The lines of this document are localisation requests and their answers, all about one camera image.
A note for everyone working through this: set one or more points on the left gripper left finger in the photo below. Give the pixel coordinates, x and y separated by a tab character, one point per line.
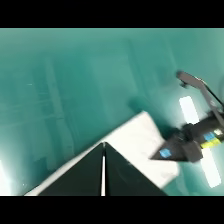
83	176

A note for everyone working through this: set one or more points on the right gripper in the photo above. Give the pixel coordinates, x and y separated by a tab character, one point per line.
203	133

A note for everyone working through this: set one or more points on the pale grey T-shirt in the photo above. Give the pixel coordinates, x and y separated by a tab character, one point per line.
140	133

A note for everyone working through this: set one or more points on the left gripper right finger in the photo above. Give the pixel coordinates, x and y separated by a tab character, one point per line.
123	176

